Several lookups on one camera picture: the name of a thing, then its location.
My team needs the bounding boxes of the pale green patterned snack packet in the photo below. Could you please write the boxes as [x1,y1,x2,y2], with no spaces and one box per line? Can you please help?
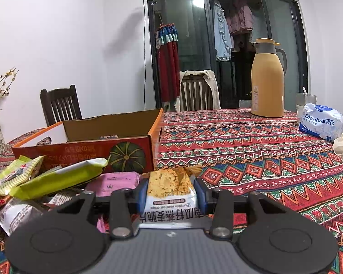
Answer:
[0,155,46,199]

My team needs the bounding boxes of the black lamp cable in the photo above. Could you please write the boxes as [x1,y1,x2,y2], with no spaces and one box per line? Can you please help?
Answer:
[143,0,148,110]

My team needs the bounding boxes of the chair with draped cloth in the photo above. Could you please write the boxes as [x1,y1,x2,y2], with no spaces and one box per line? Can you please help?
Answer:
[180,69,221,110]

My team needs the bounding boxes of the small white plant pot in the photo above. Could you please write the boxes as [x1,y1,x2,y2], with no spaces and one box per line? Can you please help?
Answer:
[238,91,253,109]

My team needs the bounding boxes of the pink garment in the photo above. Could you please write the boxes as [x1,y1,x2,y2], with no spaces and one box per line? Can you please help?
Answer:
[226,0,263,36]

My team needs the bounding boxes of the white oat crisp snack packet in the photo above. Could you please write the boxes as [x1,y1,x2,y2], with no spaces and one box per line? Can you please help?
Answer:
[133,167,202,230]

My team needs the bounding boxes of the orange cardboard box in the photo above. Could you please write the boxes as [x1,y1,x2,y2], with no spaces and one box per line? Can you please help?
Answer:
[12,108,164,174]

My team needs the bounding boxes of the orange juice bottle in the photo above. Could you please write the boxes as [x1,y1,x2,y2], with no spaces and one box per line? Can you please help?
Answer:
[251,38,288,118]

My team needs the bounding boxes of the red snack packet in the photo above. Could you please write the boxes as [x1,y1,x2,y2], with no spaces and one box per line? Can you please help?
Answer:
[44,191,83,206]

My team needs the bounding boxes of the blue and white tissue pack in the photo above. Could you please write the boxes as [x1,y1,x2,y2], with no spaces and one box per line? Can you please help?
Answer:
[299,103,343,143]

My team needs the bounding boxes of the yellow-green snack packet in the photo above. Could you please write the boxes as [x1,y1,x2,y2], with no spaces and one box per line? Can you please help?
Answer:
[9,157,108,200]

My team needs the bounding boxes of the pink snack packet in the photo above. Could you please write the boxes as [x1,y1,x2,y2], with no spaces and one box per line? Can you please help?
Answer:
[84,172,140,197]

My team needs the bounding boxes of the brown slatted wooden chair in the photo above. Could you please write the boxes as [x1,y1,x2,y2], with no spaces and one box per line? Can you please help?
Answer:
[179,71,218,112]

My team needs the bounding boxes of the dark framed sliding glass door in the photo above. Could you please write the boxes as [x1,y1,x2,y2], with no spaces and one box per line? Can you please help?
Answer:
[145,0,311,112]

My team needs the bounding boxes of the clear drinking glass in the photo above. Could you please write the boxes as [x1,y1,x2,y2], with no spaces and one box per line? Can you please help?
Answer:
[296,92,318,115]

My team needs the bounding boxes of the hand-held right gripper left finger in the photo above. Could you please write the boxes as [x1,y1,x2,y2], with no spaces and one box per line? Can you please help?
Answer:
[48,179,148,240]

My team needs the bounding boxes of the yellow flower branches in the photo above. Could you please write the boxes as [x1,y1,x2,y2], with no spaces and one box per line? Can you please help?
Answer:
[0,63,19,112]

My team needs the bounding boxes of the white and brown snack packet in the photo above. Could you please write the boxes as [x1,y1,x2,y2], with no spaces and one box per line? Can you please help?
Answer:
[0,197,50,236]

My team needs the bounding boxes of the dark wooden chair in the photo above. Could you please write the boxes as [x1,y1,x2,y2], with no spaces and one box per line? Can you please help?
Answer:
[39,84,83,126]

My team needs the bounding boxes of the light blue shirt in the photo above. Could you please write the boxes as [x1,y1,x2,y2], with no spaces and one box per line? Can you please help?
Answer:
[212,0,235,62]

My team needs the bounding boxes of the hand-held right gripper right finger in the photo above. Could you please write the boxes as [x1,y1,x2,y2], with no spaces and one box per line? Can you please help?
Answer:
[194,178,293,240]

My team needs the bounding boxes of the colourful patterned tablecloth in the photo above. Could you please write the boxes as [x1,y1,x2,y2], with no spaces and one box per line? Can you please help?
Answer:
[0,108,343,274]

